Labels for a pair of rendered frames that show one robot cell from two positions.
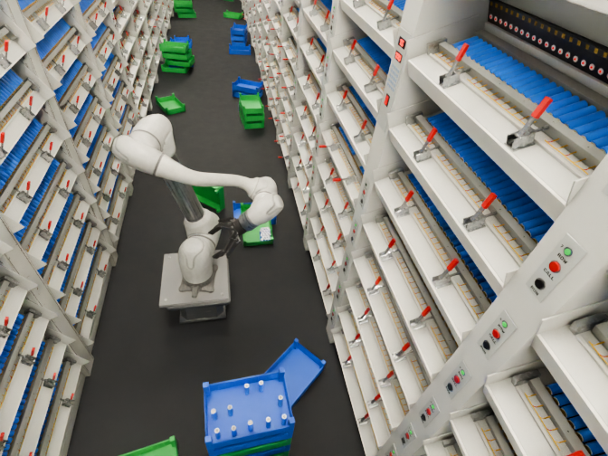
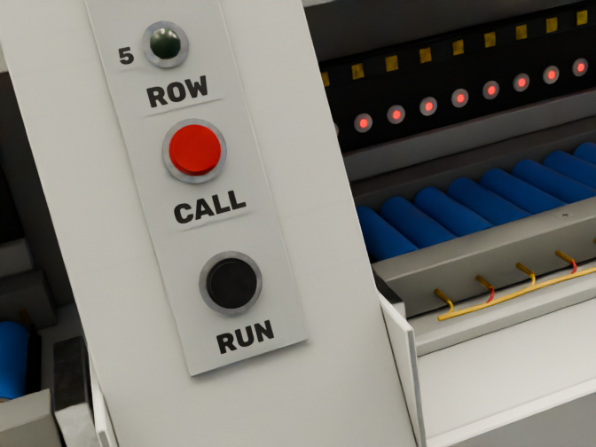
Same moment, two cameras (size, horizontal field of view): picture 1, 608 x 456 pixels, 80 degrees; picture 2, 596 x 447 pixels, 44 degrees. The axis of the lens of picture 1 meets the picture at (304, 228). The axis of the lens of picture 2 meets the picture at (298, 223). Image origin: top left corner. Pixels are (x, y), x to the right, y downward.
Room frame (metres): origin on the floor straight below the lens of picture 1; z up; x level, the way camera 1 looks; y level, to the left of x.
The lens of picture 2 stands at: (1.03, 0.02, 1.01)
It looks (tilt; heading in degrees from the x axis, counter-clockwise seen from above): 4 degrees down; 273
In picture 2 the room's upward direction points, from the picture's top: 15 degrees counter-clockwise
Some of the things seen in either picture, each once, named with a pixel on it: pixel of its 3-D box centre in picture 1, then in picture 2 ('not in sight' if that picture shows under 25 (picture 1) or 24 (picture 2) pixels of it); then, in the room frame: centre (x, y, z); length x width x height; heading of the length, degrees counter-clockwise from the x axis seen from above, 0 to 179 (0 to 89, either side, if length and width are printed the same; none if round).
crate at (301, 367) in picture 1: (291, 374); not in sight; (0.81, -0.03, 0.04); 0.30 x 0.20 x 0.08; 146
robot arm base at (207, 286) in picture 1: (197, 278); not in sight; (1.17, 0.53, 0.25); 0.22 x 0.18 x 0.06; 7
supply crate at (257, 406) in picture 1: (248, 406); not in sight; (0.49, 0.12, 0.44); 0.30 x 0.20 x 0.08; 108
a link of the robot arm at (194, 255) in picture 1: (195, 257); not in sight; (1.20, 0.53, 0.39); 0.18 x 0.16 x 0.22; 2
